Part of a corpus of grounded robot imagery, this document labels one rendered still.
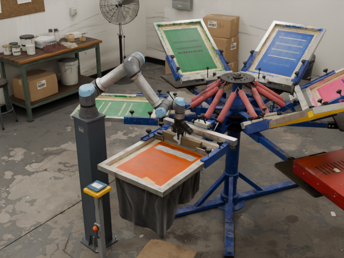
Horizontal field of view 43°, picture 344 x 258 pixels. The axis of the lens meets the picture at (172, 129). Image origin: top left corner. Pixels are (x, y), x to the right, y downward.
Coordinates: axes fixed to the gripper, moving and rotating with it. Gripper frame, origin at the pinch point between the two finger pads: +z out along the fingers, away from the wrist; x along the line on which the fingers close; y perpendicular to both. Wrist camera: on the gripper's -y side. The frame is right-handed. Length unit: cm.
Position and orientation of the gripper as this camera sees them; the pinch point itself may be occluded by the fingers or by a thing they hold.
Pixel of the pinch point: (181, 142)
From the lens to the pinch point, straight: 338.7
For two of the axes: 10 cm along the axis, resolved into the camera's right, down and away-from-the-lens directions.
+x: -6.0, 3.4, -7.3
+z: 0.0, 9.1, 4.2
